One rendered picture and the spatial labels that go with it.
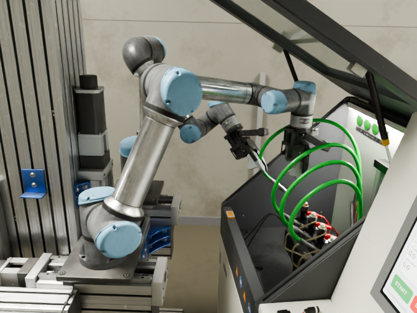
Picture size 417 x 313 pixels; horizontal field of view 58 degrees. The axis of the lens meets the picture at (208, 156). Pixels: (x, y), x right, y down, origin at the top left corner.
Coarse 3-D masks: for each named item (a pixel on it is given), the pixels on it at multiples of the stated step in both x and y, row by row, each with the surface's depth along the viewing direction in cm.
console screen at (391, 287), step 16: (416, 208) 87; (416, 224) 86; (400, 240) 90; (416, 240) 85; (400, 256) 89; (416, 256) 84; (384, 272) 93; (400, 272) 88; (416, 272) 83; (384, 288) 92; (400, 288) 87; (416, 288) 83; (384, 304) 91; (400, 304) 86; (416, 304) 82
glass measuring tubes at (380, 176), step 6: (378, 162) 136; (384, 162) 135; (378, 168) 136; (384, 168) 132; (378, 174) 138; (384, 174) 134; (378, 180) 139; (378, 186) 139; (372, 192) 141; (372, 198) 142
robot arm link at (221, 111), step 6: (210, 102) 154; (216, 102) 153; (222, 102) 152; (210, 108) 155; (216, 108) 153; (222, 108) 152; (228, 108) 153; (210, 114) 154; (216, 114) 153; (222, 114) 152; (228, 114) 151; (234, 114) 153; (216, 120) 155; (222, 120) 152
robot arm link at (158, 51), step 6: (144, 36) 155; (150, 36) 158; (150, 42) 152; (156, 42) 156; (162, 42) 161; (156, 48) 155; (162, 48) 159; (156, 54) 156; (162, 54) 160; (156, 60) 157; (162, 60) 164; (138, 78) 162; (138, 84) 163; (144, 96) 162; (144, 102) 163; (144, 114) 165
